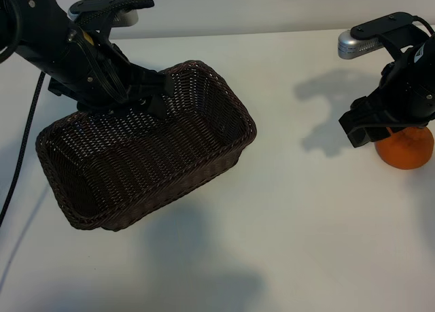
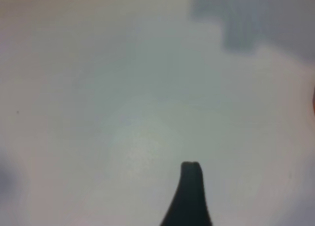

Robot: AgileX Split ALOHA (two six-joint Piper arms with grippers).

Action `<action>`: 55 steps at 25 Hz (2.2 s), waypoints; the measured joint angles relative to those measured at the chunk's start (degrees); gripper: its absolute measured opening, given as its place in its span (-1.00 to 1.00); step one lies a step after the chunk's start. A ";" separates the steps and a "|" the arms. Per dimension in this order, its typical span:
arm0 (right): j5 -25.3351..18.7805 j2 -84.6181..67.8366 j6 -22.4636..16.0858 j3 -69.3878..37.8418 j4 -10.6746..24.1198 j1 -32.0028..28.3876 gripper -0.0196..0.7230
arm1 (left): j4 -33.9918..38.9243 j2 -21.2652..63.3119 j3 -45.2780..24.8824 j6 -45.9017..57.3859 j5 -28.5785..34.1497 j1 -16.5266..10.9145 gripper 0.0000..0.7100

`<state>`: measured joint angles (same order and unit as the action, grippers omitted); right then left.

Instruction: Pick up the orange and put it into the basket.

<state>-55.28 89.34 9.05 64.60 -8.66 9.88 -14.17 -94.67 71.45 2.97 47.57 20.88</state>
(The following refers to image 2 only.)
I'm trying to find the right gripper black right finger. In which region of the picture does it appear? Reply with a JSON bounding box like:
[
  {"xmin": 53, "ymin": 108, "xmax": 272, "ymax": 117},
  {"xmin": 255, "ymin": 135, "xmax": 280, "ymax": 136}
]
[{"xmin": 194, "ymin": 161, "xmax": 213, "ymax": 226}]

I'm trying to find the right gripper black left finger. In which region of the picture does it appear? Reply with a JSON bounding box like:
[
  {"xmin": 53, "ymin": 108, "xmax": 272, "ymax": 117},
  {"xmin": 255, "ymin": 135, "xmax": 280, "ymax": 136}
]
[{"xmin": 159, "ymin": 161, "xmax": 197, "ymax": 226}]

